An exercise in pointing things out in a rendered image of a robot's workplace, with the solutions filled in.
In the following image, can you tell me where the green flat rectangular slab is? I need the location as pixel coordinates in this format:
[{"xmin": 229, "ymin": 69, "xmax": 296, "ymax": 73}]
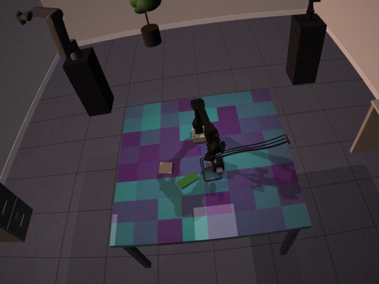
[{"xmin": 177, "ymin": 172, "xmax": 199, "ymax": 189}]

